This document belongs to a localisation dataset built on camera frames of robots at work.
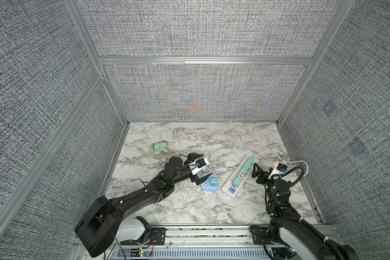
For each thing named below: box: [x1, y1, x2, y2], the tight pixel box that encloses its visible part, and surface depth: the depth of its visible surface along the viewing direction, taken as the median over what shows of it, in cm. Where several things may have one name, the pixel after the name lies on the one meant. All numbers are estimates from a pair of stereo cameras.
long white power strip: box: [221, 153, 252, 199], surface depth 87 cm
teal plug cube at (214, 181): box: [209, 177, 219, 187], surface depth 85 cm
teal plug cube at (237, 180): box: [231, 176, 242, 187], surface depth 85 cm
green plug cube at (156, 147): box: [152, 143, 161, 152], surface depth 106 cm
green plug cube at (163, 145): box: [159, 141, 167, 150], surface depth 106 cm
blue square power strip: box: [200, 172, 219, 192], surface depth 88 cm
